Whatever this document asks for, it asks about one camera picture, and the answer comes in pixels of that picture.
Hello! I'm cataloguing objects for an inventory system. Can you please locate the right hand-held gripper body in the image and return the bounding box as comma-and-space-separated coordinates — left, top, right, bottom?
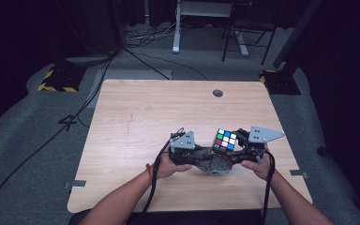
231, 126, 286, 164

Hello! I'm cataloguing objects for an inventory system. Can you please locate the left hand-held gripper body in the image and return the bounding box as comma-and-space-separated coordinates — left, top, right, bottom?
168, 129, 202, 167

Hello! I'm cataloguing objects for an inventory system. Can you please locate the grey cloth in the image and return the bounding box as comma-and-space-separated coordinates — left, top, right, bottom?
194, 147, 234, 177

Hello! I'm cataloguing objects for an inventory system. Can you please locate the multicoloured puzzle cube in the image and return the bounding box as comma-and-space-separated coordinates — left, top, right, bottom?
212, 127, 238, 154

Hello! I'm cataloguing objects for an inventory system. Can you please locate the person's right hand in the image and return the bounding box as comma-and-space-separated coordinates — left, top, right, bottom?
240, 142, 272, 182

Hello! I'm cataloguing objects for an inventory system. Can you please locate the person's left hand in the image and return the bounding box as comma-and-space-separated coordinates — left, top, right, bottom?
145, 152, 194, 180

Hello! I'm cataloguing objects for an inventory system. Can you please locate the grey floor tape piece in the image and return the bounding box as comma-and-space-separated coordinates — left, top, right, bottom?
289, 169, 309, 179
63, 179, 87, 190

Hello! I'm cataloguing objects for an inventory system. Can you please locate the yellow-black striped stand base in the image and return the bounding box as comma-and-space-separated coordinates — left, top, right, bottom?
259, 68, 302, 96
37, 64, 87, 94

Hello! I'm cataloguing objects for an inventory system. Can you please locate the black slanted stand pole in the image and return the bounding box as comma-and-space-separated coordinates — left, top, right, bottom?
273, 0, 324, 69

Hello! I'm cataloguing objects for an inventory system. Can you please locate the grey flat stand base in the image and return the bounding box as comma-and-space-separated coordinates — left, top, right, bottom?
65, 53, 115, 66

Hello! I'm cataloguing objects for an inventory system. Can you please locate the orange string bracelet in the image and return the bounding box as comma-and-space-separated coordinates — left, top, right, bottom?
145, 163, 155, 186

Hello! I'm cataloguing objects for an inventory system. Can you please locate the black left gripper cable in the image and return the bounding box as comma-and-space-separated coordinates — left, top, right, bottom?
133, 127, 186, 225

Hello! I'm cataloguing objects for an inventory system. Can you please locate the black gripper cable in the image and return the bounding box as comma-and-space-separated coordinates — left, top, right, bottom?
261, 149, 277, 225
133, 127, 186, 225

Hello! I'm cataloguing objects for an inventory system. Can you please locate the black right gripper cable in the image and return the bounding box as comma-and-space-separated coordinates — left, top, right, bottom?
261, 149, 277, 225

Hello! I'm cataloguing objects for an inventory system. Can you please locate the thin black floor cable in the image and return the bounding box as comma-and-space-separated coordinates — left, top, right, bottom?
123, 47, 209, 82

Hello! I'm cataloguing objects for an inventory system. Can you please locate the bundle of floor cables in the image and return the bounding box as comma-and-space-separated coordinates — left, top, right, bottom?
125, 22, 176, 49

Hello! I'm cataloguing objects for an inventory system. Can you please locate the black metal chair frame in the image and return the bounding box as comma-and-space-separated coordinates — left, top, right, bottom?
221, 2, 278, 67

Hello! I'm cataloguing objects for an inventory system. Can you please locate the white desk frame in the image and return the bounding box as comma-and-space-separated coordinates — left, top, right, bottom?
172, 0, 250, 57

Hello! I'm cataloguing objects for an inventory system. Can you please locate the thick black floor cable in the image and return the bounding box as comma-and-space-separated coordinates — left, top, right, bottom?
0, 51, 118, 223

